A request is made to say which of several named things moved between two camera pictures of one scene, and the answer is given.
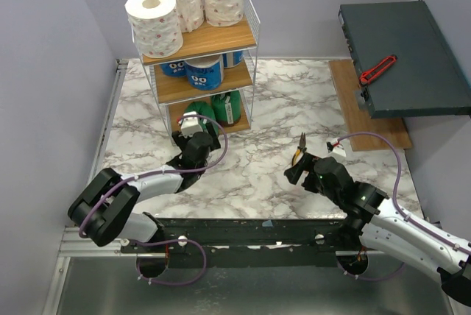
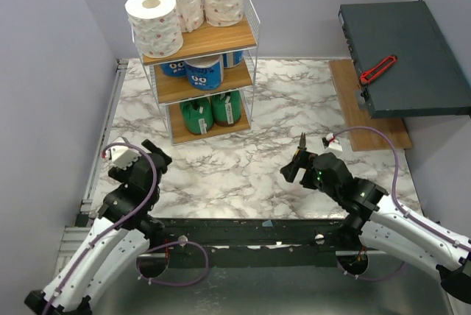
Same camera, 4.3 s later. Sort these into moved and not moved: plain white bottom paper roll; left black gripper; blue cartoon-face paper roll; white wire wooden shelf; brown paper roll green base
Moved: left black gripper
Not moved: white wire wooden shelf; brown paper roll green base; plain white bottom paper roll; blue cartoon-face paper roll
